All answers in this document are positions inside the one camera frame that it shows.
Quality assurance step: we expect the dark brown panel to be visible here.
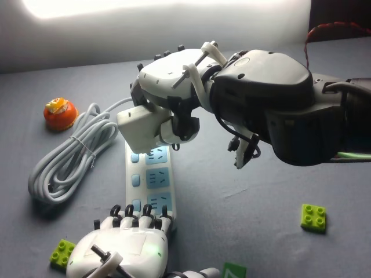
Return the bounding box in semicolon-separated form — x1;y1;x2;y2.
308;0;371;43

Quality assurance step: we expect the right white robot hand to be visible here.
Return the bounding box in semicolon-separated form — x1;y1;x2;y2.
129;45;214;151

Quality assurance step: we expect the green flat letter tile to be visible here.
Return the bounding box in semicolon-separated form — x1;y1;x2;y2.
222;262;248;278

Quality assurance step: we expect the white power adapter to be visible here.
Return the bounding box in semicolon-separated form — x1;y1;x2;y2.
115;104;173;154

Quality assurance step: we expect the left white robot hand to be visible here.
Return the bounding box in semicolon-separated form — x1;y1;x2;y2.
66;204;221;278

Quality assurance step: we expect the green cable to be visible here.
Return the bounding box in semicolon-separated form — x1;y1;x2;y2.
337;151;371;160

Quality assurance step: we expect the grey table cloth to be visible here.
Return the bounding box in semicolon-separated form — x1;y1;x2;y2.
0;36;371;278

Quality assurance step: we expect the orange toy cake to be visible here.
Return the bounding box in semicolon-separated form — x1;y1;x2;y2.
43;97;79;133

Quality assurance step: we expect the grey coiled power cable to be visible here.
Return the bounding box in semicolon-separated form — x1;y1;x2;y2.
28;97;134;205

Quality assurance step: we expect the red black twisted cable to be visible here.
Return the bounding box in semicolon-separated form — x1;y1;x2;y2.
304;21;371;70

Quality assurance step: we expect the lime green building brick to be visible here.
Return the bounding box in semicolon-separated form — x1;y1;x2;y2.
300;203;328;234
49;239;77;272

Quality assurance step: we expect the white power strip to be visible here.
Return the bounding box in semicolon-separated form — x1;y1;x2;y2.
125;140;177;231

